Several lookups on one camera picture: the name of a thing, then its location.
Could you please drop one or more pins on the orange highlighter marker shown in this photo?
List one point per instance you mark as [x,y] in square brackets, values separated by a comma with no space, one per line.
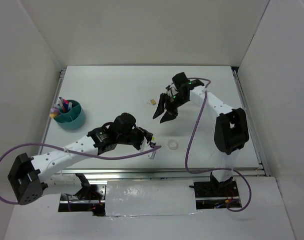
[54,115]

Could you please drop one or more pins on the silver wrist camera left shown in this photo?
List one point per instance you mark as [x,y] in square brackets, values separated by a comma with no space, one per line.
[149,149]

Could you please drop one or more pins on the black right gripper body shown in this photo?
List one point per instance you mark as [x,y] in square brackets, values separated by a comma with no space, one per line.
[176,102]

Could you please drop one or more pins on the clear capped pen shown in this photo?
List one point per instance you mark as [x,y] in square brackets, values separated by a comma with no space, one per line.
[61,102]

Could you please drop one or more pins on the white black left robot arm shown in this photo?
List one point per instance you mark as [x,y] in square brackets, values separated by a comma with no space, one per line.
[30,176]

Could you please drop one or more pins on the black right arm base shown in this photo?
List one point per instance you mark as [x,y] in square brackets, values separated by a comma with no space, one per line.
[204,190]

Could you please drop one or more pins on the blue gel pen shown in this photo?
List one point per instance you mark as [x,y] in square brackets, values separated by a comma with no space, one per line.
[66,107]

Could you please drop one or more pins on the lilac highlighter marker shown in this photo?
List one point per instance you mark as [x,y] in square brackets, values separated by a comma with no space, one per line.
[55,110]

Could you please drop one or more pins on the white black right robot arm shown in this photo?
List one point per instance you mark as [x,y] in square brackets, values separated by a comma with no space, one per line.
[231,129]

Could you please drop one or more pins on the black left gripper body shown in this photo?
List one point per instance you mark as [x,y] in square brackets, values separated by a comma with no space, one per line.
[134,137]

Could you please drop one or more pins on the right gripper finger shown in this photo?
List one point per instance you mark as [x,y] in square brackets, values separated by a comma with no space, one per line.
[161,105]
[169,116]

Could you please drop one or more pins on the clear tape roll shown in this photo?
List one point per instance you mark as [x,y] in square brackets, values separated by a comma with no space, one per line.
[172,144]

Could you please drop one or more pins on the teal round compartment organizer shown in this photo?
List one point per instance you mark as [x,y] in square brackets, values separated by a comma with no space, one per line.
[71,119]

